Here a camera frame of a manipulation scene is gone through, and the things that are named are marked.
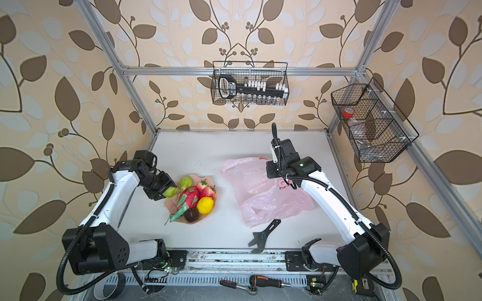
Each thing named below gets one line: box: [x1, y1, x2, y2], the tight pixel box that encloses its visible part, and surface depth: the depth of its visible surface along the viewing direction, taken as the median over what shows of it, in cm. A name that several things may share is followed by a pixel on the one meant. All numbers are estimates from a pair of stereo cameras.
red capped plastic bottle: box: [342, 107, 355, 119], surface depth 84 cm
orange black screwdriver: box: [249, 275, 292, 288], surface depth 69 cm
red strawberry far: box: [196, 178, 208, 192], surface depth 91 cm
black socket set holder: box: [218, 73, 289, 100], surface depth 84 cm
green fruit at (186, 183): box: [178, 176, 193, 191], surface depth 90 cm
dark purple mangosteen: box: [183, 207, 199, 223], surface depth 81 cm
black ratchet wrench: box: [219, 279, 258, 296], surface depth 69 cm
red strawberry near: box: [200, 186, 216, 199], surface depth 89 cm
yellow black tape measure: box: [352, 276, 375, 298], surface depth 68 cm
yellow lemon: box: [196, 196, 215, 215], surface depth 84 cm
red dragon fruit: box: [164, 186, 201, 226], surface depth 83 cm
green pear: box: [162, 186, 178, 199], surface depth 80 cm
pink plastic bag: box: [220, 158, 316, 228], surface depth 81 cm
